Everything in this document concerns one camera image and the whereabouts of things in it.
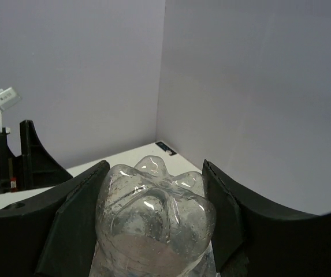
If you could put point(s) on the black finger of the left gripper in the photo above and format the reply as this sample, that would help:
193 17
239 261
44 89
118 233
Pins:
38 169

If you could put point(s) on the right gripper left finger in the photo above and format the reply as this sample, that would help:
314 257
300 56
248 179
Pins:
52 233

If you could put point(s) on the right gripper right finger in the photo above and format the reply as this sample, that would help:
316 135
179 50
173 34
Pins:
255 236

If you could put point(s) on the large clear bottle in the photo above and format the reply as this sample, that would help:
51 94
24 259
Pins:
151 223

